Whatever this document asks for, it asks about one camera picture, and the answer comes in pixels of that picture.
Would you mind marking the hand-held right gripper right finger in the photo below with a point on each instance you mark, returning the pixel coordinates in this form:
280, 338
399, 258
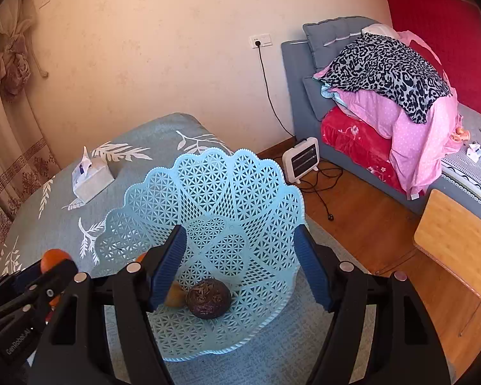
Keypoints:
312, 272

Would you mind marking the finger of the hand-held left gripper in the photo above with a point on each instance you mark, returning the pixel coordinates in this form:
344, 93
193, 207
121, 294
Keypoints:
36, 292
26, 277

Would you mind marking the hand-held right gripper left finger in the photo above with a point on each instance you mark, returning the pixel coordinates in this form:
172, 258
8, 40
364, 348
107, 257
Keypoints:
166, 268

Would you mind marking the small tan round fruit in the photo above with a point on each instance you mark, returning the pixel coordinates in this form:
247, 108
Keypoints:
174, 294

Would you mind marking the dark brown round fruit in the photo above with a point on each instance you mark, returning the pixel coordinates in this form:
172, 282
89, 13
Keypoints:
208, 298

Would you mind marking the light blue plastic lattice basket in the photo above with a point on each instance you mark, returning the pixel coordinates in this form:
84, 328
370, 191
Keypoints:
224, 192

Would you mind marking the patterned beige curtain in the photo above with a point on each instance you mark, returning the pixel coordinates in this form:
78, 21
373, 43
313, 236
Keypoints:
8, 168

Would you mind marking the white electric heater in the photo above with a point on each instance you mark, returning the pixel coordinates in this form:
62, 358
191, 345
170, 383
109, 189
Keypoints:
300, 160

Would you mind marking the white tissue box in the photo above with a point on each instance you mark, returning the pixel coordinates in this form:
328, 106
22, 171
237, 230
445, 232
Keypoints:
92, 180

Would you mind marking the blue leaf print tablecloth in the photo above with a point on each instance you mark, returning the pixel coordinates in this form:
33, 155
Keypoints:
156, 136

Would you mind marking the red floral quilt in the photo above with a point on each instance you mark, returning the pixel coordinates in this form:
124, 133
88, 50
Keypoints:
352, 136

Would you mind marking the small wooden table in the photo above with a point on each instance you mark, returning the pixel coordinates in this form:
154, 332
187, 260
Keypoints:
453, 240

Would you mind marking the pile of blankets and clothes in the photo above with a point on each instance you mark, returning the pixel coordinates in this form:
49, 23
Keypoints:
421, 140

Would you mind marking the blue pillow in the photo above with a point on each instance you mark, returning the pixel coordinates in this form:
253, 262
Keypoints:
314, 96

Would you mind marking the light blue quilt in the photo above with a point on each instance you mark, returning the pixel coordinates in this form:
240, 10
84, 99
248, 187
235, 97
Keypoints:
330, 94

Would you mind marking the grey knitted bedspread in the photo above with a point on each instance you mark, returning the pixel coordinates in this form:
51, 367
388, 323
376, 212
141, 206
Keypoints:
475, 176

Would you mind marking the blue upholstered bed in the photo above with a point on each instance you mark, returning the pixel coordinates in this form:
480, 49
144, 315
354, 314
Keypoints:
294, 80

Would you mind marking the small white packet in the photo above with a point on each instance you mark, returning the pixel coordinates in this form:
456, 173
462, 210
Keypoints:
473, 152

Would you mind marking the small orange toy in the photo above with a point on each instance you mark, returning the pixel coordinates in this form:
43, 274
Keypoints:
461, 134

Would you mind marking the leopard print blanket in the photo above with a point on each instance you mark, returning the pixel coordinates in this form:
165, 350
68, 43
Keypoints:
389, 72

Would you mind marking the gathered floral curtain drape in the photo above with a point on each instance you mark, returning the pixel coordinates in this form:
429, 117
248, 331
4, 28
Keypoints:
14, 48

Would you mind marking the grey blue quilted cushion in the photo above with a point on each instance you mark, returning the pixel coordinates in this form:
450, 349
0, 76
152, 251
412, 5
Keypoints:
332, 34

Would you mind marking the white pillow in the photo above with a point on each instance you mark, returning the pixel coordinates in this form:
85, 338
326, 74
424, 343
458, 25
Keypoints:
378, 30

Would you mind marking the white wall socket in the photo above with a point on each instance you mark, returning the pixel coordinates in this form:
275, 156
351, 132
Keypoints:
261, 41

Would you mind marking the red wall panel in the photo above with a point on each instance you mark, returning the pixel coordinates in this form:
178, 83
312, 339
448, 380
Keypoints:
437, 36

